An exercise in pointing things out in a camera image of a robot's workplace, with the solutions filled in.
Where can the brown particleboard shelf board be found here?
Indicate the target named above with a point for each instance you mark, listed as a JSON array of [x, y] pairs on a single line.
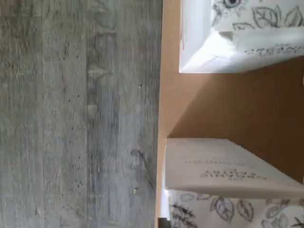
[[225, 99]]

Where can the white box green strip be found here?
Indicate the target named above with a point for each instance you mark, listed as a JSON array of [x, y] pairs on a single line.
[[213, 166]]

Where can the white box pink strip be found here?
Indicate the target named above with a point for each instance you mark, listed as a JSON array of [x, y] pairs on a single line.
[[213, 52]]

